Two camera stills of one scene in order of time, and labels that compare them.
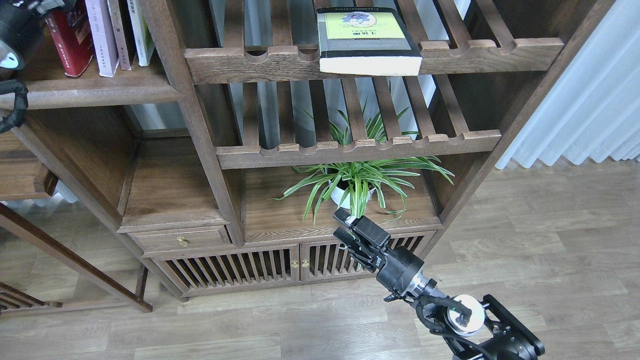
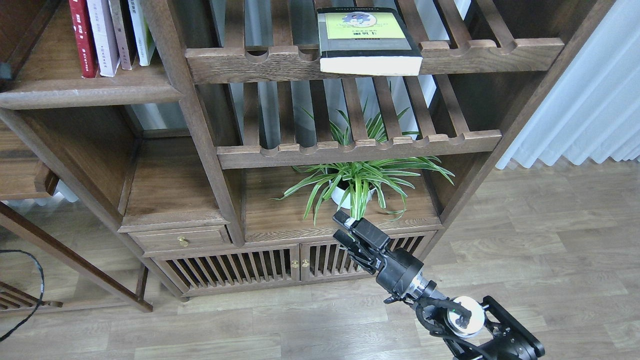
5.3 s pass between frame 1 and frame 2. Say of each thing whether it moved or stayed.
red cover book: moved
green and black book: stayed
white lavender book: stayed
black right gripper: stayed
